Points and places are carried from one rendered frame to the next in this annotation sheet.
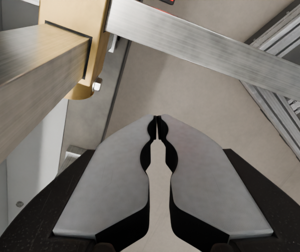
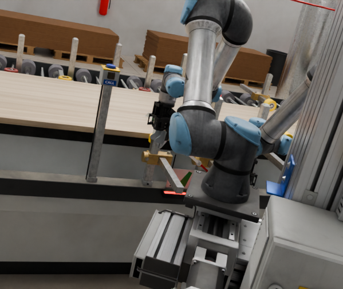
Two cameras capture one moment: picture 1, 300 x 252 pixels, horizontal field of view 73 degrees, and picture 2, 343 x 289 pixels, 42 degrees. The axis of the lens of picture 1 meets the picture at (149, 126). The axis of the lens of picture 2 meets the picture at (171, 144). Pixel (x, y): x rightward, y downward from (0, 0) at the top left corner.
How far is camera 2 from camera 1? 194 cm
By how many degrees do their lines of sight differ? 91
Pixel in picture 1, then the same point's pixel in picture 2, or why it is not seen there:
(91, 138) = (103, 182)
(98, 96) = (123, 183)
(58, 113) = not seen: hidden behind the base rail
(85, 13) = (160, 153)
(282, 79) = (172, 174)
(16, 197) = not seen: hidden behind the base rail
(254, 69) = (170, 171)
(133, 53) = not seen: outside the picture
